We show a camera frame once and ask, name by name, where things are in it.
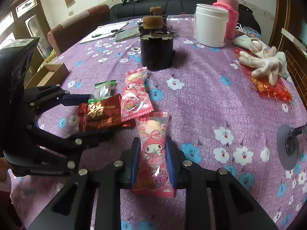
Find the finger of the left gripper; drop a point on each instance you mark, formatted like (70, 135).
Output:
(82, 140)
(74, 99)

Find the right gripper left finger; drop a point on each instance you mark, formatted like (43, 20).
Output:
(92, 197)

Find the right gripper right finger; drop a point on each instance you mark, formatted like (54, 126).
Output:
(214, 199)

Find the person's left hand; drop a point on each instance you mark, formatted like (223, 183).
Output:
(5, 181)

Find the brown cardboard tray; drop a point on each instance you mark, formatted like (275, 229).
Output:
(49, 74)

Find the clear green-edged snack packet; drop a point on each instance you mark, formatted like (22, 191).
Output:
(102, 91)

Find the green floral cloth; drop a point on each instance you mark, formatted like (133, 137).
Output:
(50, 59)

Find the brown red armchair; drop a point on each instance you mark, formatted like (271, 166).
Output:
(72, 30)

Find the pink cartoon snack packet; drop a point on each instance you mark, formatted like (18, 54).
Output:
(135, 100)

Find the white paper pad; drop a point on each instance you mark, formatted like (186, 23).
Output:
(103, 29)

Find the purple floral tablecloth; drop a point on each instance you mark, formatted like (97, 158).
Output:
(216, 119)

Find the small colourful notebook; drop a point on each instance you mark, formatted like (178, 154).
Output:
(127, 34)

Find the black phone stand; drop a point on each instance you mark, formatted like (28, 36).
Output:
(288, 146)

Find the black jar with wooden knob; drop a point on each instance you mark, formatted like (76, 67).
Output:
(156, 44)

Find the rear black jar wooden knob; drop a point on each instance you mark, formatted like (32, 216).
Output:
(155, 12)

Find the red foil bag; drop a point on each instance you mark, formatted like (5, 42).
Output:
(264, 89)

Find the white work gloves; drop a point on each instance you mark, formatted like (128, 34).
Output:
(265, 61)

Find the white plastic canister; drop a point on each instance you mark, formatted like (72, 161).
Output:
(210, 25)

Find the black leather sofa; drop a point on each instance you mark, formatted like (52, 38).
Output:
(132, 10)

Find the pink thermos flask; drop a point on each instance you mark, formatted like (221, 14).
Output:
(232, 7)

